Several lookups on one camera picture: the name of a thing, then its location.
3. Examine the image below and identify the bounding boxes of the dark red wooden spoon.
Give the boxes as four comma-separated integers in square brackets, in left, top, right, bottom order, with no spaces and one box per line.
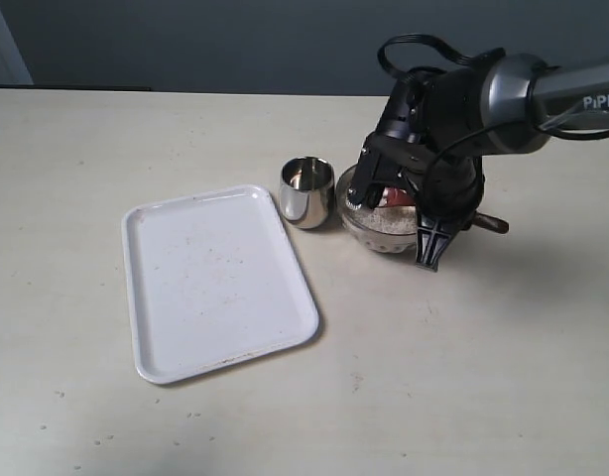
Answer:
[378,187,510,234]

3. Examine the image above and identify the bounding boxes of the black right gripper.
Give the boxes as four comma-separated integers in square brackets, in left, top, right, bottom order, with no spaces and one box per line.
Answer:
[345,132,484,272]

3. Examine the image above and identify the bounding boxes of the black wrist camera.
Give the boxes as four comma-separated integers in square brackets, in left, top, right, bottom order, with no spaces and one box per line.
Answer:
[375,66,445,144]

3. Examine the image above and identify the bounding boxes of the white plastic tray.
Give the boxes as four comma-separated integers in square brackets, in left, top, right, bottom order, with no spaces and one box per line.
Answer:
[122,184,320,385]

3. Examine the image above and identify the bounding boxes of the glass bowl of rice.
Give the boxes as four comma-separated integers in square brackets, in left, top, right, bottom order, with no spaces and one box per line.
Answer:
[335,166,417,254]

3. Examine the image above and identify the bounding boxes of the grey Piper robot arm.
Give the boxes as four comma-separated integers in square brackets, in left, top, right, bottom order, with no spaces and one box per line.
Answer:
[345,54,609,270]

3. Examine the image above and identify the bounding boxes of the small steel cup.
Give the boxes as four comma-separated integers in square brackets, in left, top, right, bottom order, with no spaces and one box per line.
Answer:
[278,156,335,229]

